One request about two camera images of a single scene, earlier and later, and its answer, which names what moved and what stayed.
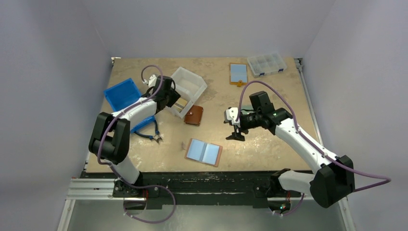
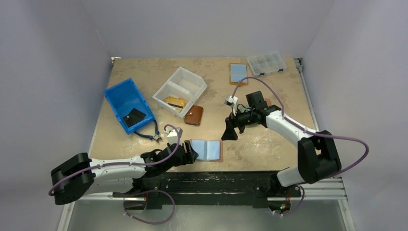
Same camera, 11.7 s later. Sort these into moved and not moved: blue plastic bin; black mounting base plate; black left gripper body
Moved: black left gripper body
Not moved: black mounting base plate; blue plastic bin
